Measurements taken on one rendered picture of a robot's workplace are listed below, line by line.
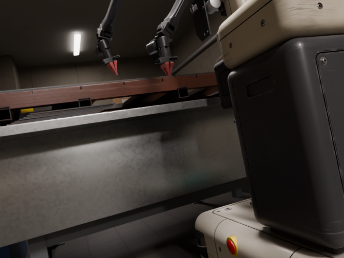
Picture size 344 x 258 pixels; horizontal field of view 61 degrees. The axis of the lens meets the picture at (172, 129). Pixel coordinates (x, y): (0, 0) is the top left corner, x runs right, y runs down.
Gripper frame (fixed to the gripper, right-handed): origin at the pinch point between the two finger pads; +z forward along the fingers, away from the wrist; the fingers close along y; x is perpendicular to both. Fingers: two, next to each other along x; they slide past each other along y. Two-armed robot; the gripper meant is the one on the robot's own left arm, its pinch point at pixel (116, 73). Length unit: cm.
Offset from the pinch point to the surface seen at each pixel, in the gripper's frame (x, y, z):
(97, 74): -684, -168, -130
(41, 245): 39, 66, 58
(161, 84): 42.2, -4.1, 18.0
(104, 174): 47, 36, 43
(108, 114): 63, 29, 23
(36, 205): 47, 61, 42
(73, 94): 42, 33, 10
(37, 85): -696, -6, -157
